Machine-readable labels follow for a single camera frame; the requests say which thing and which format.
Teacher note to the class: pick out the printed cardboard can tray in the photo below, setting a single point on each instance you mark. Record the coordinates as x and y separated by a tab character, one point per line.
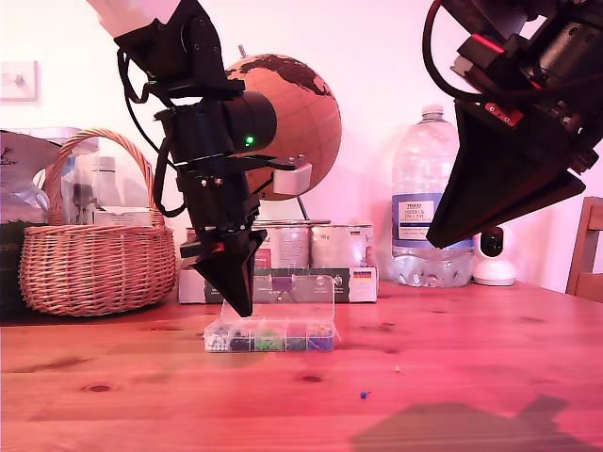
358	287

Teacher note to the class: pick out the small white round camera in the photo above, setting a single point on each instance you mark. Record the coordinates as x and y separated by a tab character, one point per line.
494	273

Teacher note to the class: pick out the cork globe on metal stand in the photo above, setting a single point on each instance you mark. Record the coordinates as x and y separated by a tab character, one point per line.
301	122

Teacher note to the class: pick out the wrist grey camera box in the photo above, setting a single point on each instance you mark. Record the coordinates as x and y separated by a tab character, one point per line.
494	16
292	181

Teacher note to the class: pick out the white bottle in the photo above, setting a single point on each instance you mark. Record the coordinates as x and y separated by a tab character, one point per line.
104	188

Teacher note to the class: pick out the large clear water bottle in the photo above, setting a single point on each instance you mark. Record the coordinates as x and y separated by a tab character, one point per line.
419	179

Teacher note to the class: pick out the white can with flag print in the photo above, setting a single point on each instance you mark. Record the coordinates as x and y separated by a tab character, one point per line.
337	247

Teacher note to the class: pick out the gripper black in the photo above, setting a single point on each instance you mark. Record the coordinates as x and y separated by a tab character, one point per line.
216	202

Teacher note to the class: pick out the white can with pink label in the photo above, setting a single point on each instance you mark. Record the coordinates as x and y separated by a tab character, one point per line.
287	249

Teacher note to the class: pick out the white wall switch plate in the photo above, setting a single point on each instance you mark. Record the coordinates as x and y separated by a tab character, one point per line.
21	82

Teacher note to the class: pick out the clear plastic pin organiser box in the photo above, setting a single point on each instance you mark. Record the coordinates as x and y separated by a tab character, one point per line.
282	341

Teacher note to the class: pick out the white flat carton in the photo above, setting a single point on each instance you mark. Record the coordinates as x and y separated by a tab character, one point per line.
122	216

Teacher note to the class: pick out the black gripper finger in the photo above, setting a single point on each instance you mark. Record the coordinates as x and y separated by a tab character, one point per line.
494	179
513	209

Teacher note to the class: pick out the wooden chair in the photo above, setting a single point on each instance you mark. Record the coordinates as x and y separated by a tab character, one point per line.
586	282

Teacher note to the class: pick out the blue-headed pin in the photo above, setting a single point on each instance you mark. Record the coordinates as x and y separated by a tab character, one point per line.
363	394

